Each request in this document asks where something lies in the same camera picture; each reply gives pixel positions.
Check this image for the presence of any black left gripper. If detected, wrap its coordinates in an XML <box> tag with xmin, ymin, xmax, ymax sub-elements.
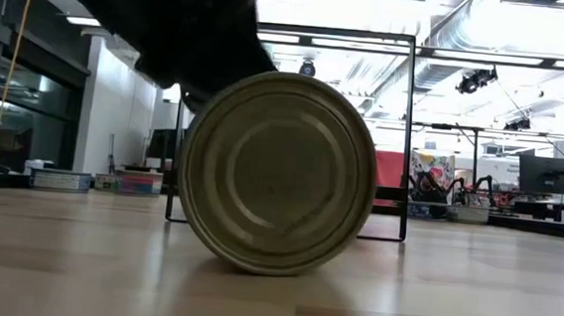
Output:
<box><xmin>0</xmin><ymin>0</ymin><xmax>283</xmax><ymax>120</ymax></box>

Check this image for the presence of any red blue label tin can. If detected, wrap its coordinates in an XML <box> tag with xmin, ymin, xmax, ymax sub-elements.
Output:
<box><xmin>113</xmin><ymin>167</ymin><xmax>165</xmax><ymax>199</ymax></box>

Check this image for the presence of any black computer monitor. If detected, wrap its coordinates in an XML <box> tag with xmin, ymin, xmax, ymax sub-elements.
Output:
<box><xmin>148</xmin><ymin>127</ymin><xmax>182</xmax><ymax>161</ymax></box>
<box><xmin>516</xmin><ymin>154</ymin><xmax>564</xmax><ymax>197</ymax></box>

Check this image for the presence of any thin black tripod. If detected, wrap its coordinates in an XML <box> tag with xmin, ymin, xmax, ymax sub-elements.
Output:
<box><xmin>104</xmin><ymin>133</ymin><xmax>118</xmax><ymax>175</ymax></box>

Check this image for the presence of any pale blue label tin can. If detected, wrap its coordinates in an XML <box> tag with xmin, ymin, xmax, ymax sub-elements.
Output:
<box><xmin>29</xmin><ymin>166</ymin><xmax>94</xmax><ymax>195</ymax></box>

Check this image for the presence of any white box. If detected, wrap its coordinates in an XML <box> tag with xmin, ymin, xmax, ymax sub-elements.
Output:
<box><xmin>23</xmin><ymin>158</ymin><xmax>57</xmax><ymax>173</ymax></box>

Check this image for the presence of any red panel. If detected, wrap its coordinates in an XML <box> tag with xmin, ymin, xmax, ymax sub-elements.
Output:
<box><xmin>371</xmin><ymin>150</ymin><xmax>407</xmax><ymax>208</ymax></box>

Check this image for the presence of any colourful floral cloth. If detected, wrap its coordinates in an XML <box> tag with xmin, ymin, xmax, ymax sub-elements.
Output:
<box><xmin>407</xmin><ymin>150</ymin><xmax>457</xmax><ymax>191</ymax></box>

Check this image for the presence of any black ceiling spotlight cluster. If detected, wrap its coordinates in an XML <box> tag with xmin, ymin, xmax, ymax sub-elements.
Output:
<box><xmin>455</xmin><ymin>64</ymin><xmax>499</xmax><ymax>98</ymax></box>
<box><xmin>502</xmin><ymin>115</ymin><xmax>532</xmax><ymax>133</ymax></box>

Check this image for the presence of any long ceiling light bar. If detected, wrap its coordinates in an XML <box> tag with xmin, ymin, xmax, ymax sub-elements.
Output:
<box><xmin>254</xmin><ymin>32</ymin><xmax>564</xmax><ymax>71</ymax></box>

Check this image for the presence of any black ceiling track fixture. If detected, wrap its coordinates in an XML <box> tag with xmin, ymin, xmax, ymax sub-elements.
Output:
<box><xmin>498</xmin><ymin>0</ymin><xmax>564</xmax><ymax>22</ymax></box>

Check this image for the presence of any black hanging dome camera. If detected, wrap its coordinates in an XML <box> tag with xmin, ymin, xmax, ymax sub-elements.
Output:
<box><xmin>298</xmin><ymin>59</ymin><xmax>318</xmax><ymax>79</ymax></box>

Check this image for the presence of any wooden shelf black metal frame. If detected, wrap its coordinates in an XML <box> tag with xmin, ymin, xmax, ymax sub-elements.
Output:
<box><xmin>164</xmin><ymin>15</ymin><xmax>422</xmax><ymax>243</ymax></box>

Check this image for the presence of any neighbouring rig black frame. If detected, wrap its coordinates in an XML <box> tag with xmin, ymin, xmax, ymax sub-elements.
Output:
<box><xmin>405</xmin><ymin>119</ymin><xmax>488</xmax><ymax>206</ymax></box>

